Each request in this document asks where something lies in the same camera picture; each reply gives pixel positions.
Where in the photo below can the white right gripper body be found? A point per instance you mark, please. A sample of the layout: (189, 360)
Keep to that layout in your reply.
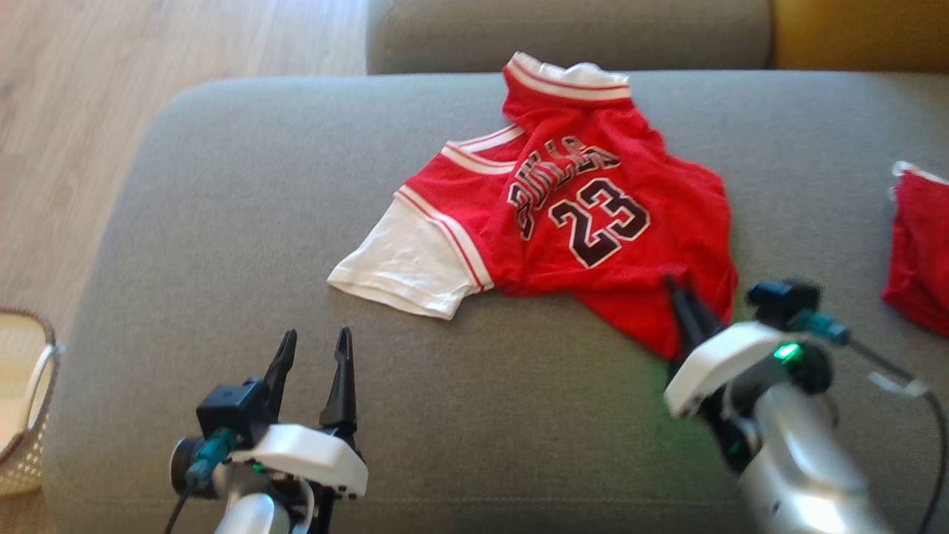
(719, 363)

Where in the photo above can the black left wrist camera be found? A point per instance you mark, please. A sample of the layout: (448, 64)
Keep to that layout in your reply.
(230, 408)

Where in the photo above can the yellow sofa backrest cushion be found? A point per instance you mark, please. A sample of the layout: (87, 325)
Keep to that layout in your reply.
(860, 33)

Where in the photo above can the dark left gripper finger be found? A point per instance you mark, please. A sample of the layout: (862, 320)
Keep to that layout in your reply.
(280, 371)
(341, 393)

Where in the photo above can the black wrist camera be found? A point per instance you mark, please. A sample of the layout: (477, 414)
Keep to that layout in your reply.
(782, 300)
(230, 408)

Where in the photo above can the red basketball jersey white sleeves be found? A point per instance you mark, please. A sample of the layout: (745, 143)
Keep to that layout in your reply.
(630, 245)

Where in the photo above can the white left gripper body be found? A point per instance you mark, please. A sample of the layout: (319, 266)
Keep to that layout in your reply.
(311, 452)

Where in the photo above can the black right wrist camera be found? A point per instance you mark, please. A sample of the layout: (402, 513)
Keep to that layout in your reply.
(782, 300)

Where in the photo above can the white woven laundry basket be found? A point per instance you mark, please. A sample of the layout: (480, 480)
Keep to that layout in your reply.
(33, 445)

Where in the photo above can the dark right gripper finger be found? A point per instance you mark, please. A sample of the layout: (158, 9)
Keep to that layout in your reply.
(704, 322)
(680, 326)

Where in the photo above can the red shorts white band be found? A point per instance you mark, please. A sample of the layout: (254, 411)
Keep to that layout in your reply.
(919, 252)

